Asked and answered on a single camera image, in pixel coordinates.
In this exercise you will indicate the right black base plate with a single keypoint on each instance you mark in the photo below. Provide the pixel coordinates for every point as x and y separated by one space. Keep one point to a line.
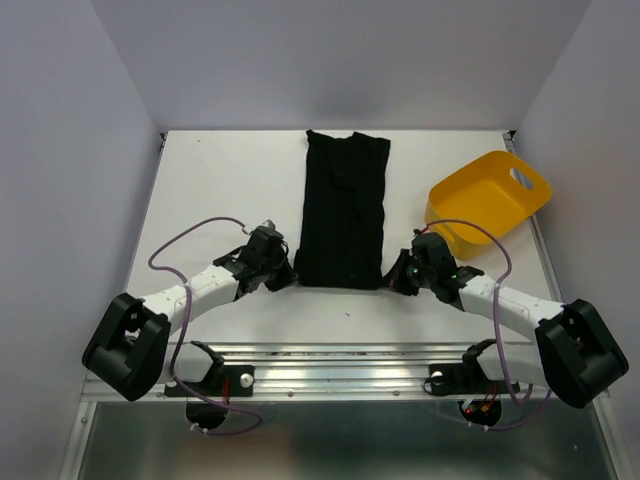
461 378

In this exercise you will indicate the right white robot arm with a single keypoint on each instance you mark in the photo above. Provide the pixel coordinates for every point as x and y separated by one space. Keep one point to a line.
569 348

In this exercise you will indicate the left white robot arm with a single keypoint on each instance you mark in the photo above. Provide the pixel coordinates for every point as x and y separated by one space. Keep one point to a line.
129 348

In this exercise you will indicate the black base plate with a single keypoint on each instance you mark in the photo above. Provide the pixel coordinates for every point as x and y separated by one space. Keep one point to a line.
461 378
227 381

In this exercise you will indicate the aluminium mounting rail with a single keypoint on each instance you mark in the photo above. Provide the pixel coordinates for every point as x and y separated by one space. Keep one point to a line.
325 372

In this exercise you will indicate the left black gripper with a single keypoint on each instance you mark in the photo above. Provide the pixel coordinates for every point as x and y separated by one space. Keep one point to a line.
287 276

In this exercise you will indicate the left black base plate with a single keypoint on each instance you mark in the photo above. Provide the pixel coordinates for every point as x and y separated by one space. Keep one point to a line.
227 381

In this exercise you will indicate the black t shirt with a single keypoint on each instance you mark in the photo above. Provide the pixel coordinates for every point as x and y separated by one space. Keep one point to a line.
342 230

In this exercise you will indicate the yellow plastic basket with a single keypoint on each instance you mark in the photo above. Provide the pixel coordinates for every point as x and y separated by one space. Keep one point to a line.
490 196

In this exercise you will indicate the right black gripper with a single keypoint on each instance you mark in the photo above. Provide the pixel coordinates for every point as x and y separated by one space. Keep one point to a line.
394 278

